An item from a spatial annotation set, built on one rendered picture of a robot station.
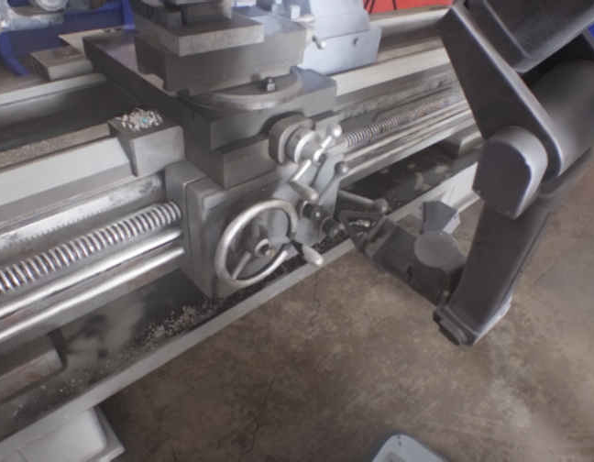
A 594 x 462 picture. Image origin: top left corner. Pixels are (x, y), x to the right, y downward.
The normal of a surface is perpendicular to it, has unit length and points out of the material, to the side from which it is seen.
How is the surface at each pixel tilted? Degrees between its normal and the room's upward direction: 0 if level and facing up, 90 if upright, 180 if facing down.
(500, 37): 116
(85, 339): 0
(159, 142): 90
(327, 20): 62
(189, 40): 90
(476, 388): 0
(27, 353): 0
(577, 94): 32
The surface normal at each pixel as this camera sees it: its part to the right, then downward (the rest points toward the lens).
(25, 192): 0.46, -0.32
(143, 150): 0.67, 0.52
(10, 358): 0.08, -0.76
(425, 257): -0.22, -0.54
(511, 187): -0.77, 0.61
